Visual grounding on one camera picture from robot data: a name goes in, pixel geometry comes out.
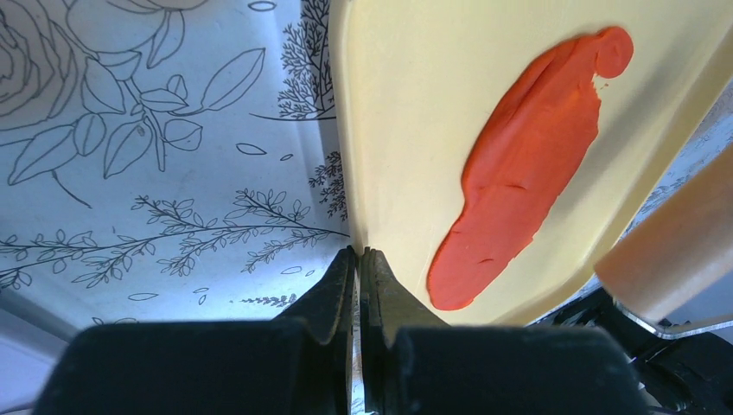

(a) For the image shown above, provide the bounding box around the red dough ball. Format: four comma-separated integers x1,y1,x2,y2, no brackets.
426,26,634,310

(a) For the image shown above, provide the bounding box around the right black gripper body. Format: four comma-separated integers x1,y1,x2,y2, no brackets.
549,289,732,414

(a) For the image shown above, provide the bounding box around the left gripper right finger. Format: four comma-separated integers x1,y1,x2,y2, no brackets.
359,248,647,414

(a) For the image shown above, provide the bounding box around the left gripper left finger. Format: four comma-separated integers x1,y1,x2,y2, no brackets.
34,247,355,414

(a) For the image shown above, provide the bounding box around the yellow tray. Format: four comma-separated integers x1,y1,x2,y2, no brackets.
329,1,732,325

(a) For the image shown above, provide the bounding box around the wooden dough roller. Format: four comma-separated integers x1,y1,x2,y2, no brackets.
594,146,732,340

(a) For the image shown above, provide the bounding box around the purple tray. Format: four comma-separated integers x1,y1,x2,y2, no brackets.
1,310,67,414

